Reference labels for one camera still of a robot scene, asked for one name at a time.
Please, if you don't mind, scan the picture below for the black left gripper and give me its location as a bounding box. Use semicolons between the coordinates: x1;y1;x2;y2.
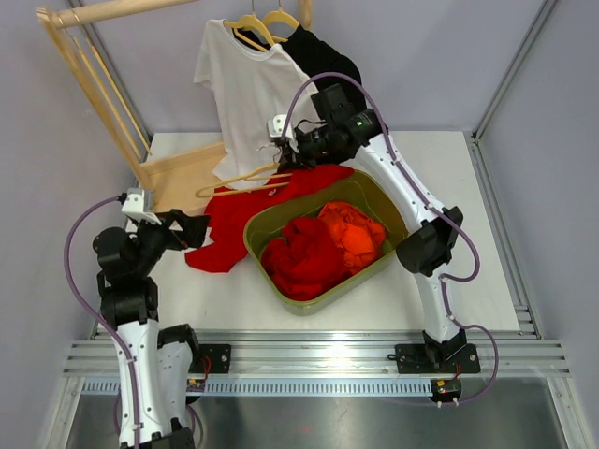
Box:
132;208;210;276

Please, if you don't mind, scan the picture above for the red t shirt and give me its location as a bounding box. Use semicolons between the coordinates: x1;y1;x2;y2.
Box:
261;217;350;301
184;165;354;273

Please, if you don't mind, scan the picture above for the orange t shirt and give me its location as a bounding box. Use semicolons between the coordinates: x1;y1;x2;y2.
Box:
318;201;387;275

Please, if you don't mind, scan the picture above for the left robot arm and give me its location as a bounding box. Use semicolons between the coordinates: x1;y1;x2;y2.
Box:
93;210;210;448

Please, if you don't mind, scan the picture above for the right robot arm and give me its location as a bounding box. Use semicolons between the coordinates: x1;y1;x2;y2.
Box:
267;84;467;370

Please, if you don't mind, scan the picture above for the white t shirt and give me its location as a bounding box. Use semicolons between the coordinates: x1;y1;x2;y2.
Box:
194;20;309;181

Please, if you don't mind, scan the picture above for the black t shirt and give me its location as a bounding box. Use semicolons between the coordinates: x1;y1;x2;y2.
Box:
242;22;365;104

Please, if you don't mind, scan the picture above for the yellow hanger of black shirt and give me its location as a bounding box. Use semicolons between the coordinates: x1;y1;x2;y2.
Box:
262;0;300;31

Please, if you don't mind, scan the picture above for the yellow hanger of white shirt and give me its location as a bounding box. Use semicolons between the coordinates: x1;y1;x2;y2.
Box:
222;2;275;52

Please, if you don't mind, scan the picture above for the wooden clothes rack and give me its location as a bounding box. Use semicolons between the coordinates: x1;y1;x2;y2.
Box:
37;1;315;214

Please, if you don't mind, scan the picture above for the olive green plastic basket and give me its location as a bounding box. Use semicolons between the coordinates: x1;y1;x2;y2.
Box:
243;170;408;316

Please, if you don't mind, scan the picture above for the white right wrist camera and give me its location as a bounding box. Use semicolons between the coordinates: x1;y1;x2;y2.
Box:
267;114;294;144

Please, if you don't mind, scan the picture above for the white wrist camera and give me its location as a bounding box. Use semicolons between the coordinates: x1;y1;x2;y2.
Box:
121;188;162;225
267;114;294;144

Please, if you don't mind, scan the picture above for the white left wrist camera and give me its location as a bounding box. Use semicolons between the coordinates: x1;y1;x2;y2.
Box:
121;188;162;225

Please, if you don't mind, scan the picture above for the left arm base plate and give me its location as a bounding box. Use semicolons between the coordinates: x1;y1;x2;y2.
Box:
188;343;232;375

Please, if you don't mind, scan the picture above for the aluminium frame post left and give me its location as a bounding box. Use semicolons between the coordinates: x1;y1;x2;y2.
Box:
65;20;151;161

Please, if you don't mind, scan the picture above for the aluminium frame post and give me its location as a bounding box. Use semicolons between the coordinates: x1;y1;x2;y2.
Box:
65;20;151;161
472;0;561;144

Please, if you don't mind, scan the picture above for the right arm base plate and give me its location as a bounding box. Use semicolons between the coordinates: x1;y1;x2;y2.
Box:
387;343;481;374

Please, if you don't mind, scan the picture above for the white slotted cable duct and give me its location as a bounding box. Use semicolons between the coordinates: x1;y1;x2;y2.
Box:
81;378;434;398

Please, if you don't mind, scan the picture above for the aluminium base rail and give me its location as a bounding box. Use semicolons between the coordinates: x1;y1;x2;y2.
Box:
63;329;575;380

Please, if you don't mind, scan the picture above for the aluminium frame post right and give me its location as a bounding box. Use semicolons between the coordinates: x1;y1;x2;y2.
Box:
472;0;561;144

